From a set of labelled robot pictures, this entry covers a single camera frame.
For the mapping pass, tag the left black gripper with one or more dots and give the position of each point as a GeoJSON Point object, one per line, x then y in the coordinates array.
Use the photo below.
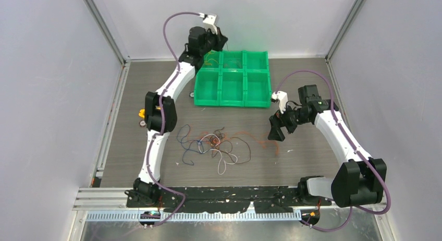
{"type": "Point", "coordinates": [220, 38]}

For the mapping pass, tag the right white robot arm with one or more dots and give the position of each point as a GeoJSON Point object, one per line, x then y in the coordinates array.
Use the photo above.
{"type": "Point", "coordinates": [359, 179]}

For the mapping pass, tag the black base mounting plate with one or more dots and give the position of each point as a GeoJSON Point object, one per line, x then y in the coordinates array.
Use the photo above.
{"type": "Point", "coordinates": [264, 199]}

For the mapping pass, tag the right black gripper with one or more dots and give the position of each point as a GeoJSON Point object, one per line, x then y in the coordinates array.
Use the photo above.
{"type": "Point", "coordinates": [277, 120]}

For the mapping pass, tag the yellow triangular plastic piece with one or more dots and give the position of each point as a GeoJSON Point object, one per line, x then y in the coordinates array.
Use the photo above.
{"type": "Point", "coordinates": [143, 113]}

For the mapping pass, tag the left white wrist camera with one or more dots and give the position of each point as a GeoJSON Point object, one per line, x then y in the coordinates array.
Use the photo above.
{"type": "Point", "coordinates": [210, 23]}

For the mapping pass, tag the slotted white cable duct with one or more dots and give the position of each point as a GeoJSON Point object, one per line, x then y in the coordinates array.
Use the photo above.
{"type": "Point", "coordinates": [156, 216]}

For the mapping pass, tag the green six-compartment bin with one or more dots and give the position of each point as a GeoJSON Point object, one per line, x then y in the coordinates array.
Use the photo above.
{"type": "Point", "coordinates": [234, 79]}

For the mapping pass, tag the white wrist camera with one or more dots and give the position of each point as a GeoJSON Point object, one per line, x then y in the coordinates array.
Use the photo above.
{"type": "Point", "coordinates": [210, 23]}
{"type": "Point", "coordinates": [282, 99]}

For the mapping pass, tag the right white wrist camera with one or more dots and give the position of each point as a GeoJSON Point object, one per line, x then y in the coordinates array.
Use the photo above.
{"type": "Point", "coordinates": [282, 99]}

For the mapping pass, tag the aluminium corner post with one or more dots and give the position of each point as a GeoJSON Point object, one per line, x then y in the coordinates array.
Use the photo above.
{"type": "Point", "coordinates": [354, 10]}
{"type": "Point", "coordinates": [104, 28]}

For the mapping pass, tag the right aluminium corner post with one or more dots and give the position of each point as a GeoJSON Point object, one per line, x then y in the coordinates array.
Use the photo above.
{"type": "Point", "coordinates": [354, 10]}

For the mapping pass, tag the left aluminium corner post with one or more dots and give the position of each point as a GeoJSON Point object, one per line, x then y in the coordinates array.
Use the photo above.
{"type": "Point", "coordinates": [104, 28]}

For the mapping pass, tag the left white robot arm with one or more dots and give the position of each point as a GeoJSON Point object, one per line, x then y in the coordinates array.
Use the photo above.
{"type": "Point", "coordinates": [188, 63]}

